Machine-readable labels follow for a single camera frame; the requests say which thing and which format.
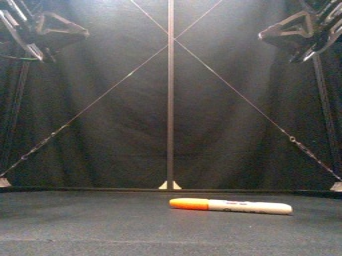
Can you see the grey marker pen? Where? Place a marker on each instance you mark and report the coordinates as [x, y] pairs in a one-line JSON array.
[[249, 206]]

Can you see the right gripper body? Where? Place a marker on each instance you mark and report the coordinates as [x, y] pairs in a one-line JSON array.
[[328, 23]]

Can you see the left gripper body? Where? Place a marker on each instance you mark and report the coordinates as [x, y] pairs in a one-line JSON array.
[[18, 26]]

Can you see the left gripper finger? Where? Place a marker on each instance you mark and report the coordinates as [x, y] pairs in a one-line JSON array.
[[74, 31]]

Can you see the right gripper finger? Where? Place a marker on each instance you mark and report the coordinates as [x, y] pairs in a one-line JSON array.
[[276, 33]]

